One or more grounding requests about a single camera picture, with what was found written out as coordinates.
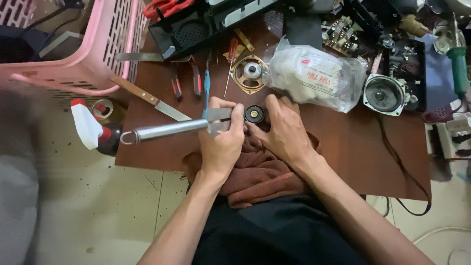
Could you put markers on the black speaker cabinet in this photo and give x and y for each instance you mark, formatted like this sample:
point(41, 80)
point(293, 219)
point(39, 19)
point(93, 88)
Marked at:
point(198, 31)

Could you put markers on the red and black pliers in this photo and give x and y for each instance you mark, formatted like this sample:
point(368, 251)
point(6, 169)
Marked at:
point(197, 81)

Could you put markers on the silver speaker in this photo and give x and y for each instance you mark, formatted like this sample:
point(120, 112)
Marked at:
point(383, 95)

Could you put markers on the round metal part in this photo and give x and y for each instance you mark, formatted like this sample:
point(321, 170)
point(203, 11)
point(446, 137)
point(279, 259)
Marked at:
point(443, 38)

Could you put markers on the person's left hand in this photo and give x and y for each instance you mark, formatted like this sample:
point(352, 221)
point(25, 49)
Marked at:
point(220, 147)

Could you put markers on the circuit board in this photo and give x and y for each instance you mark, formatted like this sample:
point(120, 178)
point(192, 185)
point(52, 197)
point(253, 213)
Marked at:
point(340, 35)

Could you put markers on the yellow flat piece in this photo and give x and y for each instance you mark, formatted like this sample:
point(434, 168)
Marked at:
point(238, 52)

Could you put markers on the pink plastic basket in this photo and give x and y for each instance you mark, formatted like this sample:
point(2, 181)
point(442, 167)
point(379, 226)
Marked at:
point(92, 40)

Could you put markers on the plastic bag of white cotton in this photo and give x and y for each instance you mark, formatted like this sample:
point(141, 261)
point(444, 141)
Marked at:
point(316, 75)

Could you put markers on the white power strip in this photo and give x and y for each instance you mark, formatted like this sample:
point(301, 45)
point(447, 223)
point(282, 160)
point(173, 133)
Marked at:
point(447, 136)

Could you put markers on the person's right hand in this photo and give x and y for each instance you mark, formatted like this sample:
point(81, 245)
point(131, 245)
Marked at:
point(287, 136)

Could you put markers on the brown towel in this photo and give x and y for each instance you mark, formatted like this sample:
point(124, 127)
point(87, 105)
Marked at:
point(257, 176)

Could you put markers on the dark grey flat panel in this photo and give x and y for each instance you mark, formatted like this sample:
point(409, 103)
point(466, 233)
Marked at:
point(303, 31)

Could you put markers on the dark bottle with white sprayer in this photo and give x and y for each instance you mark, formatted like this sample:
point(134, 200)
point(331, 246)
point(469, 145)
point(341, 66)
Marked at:
point(88, 127)

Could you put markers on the gold speaker frame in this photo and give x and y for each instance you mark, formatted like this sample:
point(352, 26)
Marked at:
point(252, 73)

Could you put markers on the person's black clothing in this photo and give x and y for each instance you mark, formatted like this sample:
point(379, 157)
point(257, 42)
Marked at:
point(272, 235)

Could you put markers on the small red black screwdriver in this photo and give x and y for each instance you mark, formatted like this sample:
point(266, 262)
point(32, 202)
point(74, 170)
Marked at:
point(177, 88)

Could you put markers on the black tray of small parts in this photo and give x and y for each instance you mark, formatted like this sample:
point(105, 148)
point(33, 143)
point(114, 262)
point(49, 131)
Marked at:
point(412, 66)

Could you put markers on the round tape roll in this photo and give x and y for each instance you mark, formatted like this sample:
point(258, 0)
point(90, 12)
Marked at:
point(102, 109)

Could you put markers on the brass metal strip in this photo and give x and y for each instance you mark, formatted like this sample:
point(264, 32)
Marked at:
point(244, 39)

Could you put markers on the grey metal blade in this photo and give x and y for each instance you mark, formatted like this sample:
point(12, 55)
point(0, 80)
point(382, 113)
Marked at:
point(139, 56)

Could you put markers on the black round speaker magnet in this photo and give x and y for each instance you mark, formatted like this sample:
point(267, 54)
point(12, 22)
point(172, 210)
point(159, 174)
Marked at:
point(254, 114)

